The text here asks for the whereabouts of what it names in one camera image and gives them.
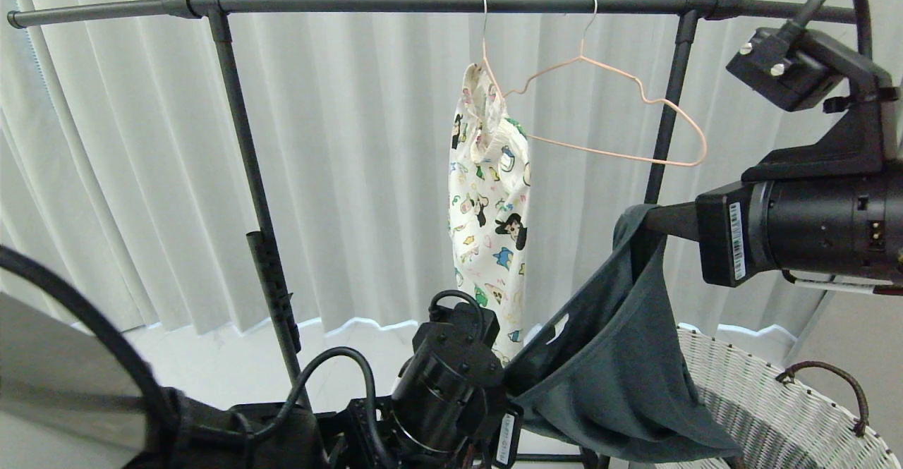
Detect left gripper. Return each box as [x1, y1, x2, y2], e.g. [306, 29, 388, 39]
[478, 401, 527, 469]

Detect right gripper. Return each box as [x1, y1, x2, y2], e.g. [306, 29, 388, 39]
[695, 168, 903, 295]

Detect dark green garment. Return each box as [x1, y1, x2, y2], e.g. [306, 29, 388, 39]
[503, 203, 743, 464]

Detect cream printed garment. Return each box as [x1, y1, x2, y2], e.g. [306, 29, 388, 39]
[447, 63, 531, 365]

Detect pink clothes hanger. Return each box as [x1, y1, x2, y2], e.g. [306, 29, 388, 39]
[478, 0, 507, 103]
[502, 0, 708, 169]

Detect white laundry basket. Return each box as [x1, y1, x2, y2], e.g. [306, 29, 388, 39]
[655, 324, 902, 469]

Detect black clothes rack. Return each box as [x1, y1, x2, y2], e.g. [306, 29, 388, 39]
[6, 0, 859, 469]

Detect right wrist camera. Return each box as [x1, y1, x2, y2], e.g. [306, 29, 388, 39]
[725, 25, 903, 182]

